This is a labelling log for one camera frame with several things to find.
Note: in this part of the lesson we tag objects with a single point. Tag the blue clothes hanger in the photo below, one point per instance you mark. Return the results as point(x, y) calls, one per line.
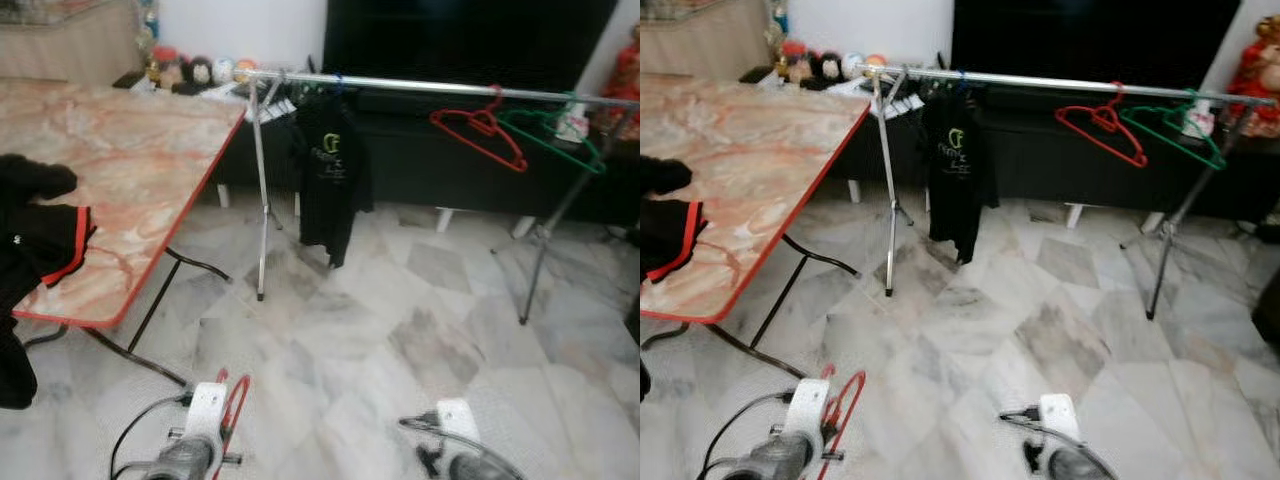
point(960, 78)
point(337, 82)

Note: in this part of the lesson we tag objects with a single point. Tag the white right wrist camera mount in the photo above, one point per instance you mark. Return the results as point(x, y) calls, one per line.
point(1060, 412)
point(460, 420)

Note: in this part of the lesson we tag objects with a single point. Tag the white round toy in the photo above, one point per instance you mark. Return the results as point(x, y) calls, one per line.
point(853, 65)
point(223, 70)

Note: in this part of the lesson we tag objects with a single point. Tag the black TV cabinet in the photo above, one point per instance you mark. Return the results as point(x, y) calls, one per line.
point(450, 170)
point(1080, 160)

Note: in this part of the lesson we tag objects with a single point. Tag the red lid jar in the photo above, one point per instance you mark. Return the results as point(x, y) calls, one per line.
point(168, 68)
point(795, 62)

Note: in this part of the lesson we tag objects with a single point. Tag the red gold figurine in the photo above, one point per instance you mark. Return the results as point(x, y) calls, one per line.
point(1258, 70)
point(625, 80)

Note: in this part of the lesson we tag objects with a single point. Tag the black television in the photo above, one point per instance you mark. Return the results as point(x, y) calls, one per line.
point(1090, 40)
point(470, 40)

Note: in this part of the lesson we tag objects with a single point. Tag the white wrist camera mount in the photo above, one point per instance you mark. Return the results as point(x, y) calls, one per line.
point(805, 410)
point(205, 410)
point(460, 420)
point(1060, 412)

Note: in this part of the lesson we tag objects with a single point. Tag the dark grey fabric sofa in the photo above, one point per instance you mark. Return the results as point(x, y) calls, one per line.
point(1270, 325)

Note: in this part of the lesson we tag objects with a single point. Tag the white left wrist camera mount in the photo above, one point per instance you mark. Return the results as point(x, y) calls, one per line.
point(205, 410)
point(805, 410)

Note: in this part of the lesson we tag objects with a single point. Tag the black jacket with red trim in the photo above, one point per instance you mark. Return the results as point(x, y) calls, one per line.
point(665, 235)
point(30, 250)

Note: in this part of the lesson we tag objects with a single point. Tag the green plastic clothes hanger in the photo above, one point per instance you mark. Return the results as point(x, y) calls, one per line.
point(1128, 112)
point(506, 118)

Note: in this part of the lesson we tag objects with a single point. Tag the silver metal clothes rack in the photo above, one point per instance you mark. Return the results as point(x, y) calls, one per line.
point(1050, 82)
point(420, 87)

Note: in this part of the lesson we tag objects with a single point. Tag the black round plush toy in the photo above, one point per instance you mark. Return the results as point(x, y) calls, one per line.
point(197, 72)
point(825, 68)

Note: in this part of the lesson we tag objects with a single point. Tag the small white bottle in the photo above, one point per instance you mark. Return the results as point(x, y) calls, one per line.
point(1198, 120)
point(572, 125)

